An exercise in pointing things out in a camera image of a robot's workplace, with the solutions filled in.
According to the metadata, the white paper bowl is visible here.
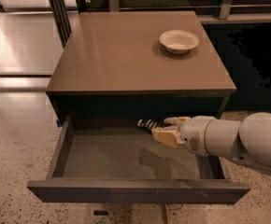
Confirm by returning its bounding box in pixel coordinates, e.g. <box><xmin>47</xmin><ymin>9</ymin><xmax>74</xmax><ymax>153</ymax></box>
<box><xmin>159</xmin><ymin>30</ymin><xmax>199</xmax><ymax>55</ymax></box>

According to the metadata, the open grey top drawer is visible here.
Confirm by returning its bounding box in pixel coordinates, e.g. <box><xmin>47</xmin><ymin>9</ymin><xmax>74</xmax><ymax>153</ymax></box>
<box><xmin>27</xmin><ymin>118</ymin><xmax>250</xmax><ymax>204</ymax></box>

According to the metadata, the black rxbar chocolate wrapper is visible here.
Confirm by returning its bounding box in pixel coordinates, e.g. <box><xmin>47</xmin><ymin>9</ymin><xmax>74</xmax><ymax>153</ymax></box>
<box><xmin>137</xmin><ymin>119</ymin><xmax>167</xmax><ymax>130</ymax></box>

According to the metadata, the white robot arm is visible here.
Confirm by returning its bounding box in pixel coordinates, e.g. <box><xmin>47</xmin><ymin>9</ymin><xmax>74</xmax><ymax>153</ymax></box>
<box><xmin>151</xmin><ymin>112</ymin><xmax>271</xmax><ymax>172</ymax></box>

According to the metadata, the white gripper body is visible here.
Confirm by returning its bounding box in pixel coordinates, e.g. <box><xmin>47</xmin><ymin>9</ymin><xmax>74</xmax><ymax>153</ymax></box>
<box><xmin>180</xmin><ymin>116</ymin><xmax>215</xmax><ymax>157</ymax></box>

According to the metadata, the metal counter frame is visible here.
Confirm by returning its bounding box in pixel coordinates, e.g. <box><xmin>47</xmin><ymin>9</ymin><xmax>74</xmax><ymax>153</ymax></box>
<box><xmin>43</xmin><ymin>0</ymin><xmax>271</xmax><ymax>47</ymax></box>

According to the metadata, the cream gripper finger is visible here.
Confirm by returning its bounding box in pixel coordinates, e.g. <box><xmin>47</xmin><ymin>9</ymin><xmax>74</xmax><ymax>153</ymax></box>
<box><xmin>151</xmin><ymin>126</ymin><xmax>184</xmax><ymax>148</ymax></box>
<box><xmin>164</xmin><ymin>117</ymin><xmax>190</xmax><ymax>126</ymax></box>

